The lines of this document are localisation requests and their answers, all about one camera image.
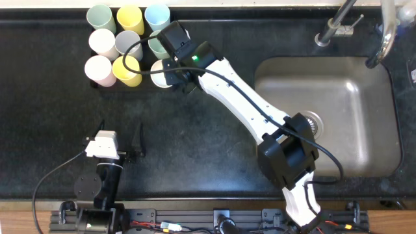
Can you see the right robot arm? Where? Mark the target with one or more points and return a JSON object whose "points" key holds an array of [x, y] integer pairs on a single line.
{"points": [[240, 100]]}

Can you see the pink cup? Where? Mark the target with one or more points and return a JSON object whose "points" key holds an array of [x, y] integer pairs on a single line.
{"points": [[99, 70]]}

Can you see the blue cup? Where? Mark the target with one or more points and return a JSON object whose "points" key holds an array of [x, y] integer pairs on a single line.
{"points": [[156, 14]]}

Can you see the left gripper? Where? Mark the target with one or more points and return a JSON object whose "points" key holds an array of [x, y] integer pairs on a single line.
{"points": [[127, 156]]}

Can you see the steel tap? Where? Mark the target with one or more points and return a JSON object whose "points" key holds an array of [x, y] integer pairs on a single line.
{"points": [[388, 35]]}

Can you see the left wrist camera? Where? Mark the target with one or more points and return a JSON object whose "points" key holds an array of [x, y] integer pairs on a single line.
{"points": [[102, 144]]}

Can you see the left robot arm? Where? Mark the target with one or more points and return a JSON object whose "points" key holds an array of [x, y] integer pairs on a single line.
{"points": [[109, 182]]}

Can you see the mounting rail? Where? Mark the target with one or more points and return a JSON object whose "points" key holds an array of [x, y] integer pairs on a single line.
{"points": [[195, 217]]}

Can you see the steel sink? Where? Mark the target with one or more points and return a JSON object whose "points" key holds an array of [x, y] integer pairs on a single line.
{"points": [[357, 113]]}

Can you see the black tray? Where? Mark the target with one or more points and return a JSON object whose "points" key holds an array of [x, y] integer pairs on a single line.
{"points": [[145, 85]]}

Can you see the green cup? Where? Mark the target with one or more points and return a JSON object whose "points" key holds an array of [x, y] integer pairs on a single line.
{"points": [[155, 47], [99, 16]]}

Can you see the blue soap bottle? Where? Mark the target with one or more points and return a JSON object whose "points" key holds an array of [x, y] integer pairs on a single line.
{"points": [[407, 13]]}

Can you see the yellow cup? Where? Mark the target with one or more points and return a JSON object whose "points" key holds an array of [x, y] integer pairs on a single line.
{"points": [[129, 16], [128, 78]]}

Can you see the white cup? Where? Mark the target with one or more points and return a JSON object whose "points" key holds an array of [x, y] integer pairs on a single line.
{"points": [[157, 79], [102, 40]]}

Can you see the grey cup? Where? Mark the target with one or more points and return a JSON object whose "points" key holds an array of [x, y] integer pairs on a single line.
{"points": [[130, 40]]}

